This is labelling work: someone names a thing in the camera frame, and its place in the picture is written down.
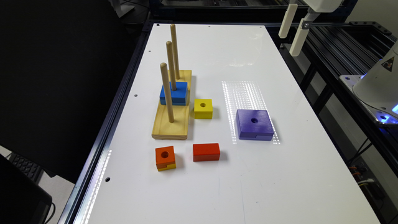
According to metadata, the black monitor corner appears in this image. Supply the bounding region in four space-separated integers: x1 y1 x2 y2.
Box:
1 156 52 224

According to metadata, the purple square block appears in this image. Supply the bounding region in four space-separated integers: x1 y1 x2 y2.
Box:
236 110 274 141

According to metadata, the wooden peg base board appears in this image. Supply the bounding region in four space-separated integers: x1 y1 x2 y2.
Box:
151 69 193 141

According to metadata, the red rectangular block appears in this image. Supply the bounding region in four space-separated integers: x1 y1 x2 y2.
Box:
193 143 221 162

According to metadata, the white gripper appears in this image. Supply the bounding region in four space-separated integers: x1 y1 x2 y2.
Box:
279 0 343 57

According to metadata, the black aluminium frame rack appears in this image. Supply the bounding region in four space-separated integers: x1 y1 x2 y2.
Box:
282 22 397 173

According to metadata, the front wooden peg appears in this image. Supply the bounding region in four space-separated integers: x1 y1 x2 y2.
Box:
160 62 174 123

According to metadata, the black keyboard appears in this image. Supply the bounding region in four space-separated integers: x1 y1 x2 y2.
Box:
6 152 43 184

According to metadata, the middle wooden peg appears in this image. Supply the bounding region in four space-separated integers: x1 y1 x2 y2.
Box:
166 41 177 91

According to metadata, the blue block on peg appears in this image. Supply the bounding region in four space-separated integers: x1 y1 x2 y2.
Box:
159 82 188 106

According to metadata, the rear wooden peg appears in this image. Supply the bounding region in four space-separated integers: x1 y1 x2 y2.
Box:
170 24 180 80

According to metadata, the yellow block with hole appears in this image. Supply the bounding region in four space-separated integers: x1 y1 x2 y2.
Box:
194 99 213 119

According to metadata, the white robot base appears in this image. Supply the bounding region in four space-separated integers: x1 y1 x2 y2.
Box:
340 44 397 126

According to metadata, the wooden peg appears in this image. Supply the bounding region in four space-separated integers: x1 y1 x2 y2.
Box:
166 41 177 91
160 62 174 123
170 24 180 80

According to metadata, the orange and yellow block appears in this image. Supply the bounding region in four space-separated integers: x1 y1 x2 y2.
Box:
155 146 176 171

